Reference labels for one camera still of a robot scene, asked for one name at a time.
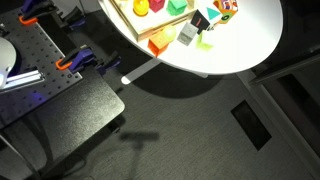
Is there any wooden crate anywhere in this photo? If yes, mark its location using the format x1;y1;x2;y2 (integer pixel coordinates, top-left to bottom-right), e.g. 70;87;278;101
109;0;198;43

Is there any white table foot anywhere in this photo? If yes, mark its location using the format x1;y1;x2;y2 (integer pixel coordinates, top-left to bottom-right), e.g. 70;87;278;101
120;58;162;85

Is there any orange cube block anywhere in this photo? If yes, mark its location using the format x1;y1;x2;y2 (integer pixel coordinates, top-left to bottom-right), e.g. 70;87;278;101
147;33;171;58

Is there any yellow green ball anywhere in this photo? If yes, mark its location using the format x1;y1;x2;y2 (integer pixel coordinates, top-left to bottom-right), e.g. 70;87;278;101
161;24;177;43

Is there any grey cube block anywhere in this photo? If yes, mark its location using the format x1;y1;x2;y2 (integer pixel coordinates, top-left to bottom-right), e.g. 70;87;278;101
176;21;200;47

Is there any light green translucent block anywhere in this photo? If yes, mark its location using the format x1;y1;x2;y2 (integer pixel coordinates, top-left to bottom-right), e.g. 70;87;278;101
195;31;215;52

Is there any black cart top plate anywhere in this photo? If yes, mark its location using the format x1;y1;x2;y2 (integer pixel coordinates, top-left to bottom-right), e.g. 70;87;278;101
0;68;126;168

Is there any green cube block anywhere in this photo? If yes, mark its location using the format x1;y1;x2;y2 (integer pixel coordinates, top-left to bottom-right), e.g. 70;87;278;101
166;0;189;17

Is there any orange yellow toy fruit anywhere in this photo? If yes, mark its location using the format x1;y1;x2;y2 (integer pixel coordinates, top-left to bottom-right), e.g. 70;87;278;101
132;0;150;17

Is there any magenta cube block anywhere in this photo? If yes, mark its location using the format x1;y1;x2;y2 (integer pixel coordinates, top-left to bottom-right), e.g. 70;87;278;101
148;0;166;14

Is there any blue orange black clamp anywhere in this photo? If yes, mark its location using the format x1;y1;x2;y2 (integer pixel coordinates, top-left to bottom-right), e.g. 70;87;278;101
54;44;123;77
18;0;88;31

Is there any teal triangle block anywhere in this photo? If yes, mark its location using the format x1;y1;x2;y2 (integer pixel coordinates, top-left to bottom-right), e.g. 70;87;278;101
205;6;223;23

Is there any white round table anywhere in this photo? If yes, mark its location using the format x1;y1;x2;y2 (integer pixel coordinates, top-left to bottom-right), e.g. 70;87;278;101
98;0;284;76

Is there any black floor hatch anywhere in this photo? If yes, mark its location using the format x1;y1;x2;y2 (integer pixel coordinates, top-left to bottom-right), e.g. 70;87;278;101
230;99;273;152

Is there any multicoloured printed cube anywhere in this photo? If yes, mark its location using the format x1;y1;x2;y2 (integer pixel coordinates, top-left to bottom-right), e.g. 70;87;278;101
212;0;240;25

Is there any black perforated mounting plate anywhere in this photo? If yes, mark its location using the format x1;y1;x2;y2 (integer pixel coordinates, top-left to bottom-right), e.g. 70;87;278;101
0;8;83;129

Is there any aluminium extrusion bar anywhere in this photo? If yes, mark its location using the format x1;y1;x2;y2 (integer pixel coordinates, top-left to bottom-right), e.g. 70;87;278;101
0;69;46;92

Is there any dark metal floor rail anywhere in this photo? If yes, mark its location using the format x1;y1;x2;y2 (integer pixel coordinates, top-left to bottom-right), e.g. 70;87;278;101
249;44;320;86

